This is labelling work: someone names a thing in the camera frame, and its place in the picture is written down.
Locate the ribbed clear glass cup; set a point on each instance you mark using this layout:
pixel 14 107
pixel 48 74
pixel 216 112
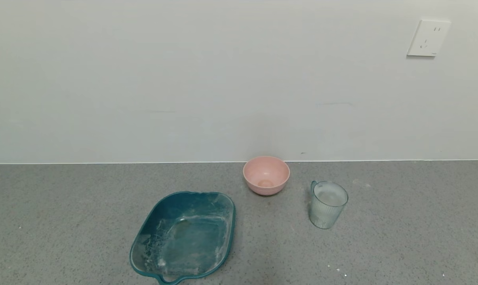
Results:
pixel 326 211

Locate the teal plastic tray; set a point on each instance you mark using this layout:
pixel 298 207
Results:
pixel 183 237

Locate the pink ribbed bowl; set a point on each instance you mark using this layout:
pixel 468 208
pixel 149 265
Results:
pixel 266 176

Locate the white wall power socket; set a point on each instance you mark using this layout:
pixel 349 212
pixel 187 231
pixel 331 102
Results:
pixel 428 38

